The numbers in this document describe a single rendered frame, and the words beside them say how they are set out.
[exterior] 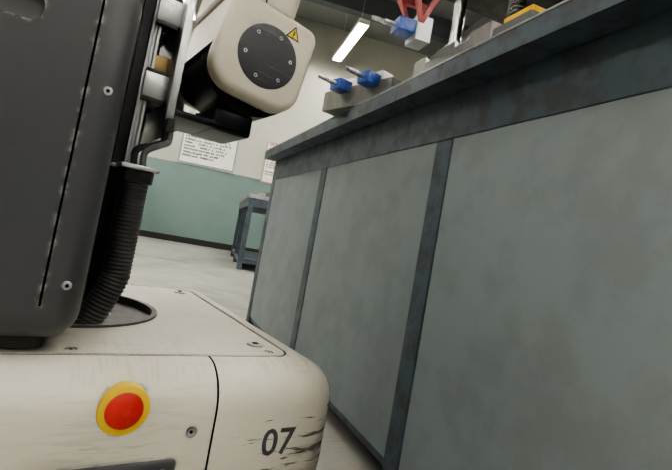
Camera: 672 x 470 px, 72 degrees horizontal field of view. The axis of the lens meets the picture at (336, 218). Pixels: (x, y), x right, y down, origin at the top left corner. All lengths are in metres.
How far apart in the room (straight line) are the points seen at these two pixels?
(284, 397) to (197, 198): 7.52
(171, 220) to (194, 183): 0.72
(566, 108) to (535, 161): 0.08
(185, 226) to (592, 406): 7.69
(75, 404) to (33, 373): 0.05
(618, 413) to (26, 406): 0.58
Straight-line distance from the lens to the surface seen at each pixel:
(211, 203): 8.07
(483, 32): 0.95
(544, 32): 0.71
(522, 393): 0.68
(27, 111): 0.54
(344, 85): 1.24
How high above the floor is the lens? 0.45
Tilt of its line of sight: 3 degrees up
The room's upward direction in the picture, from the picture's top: 10 degrees clockwise
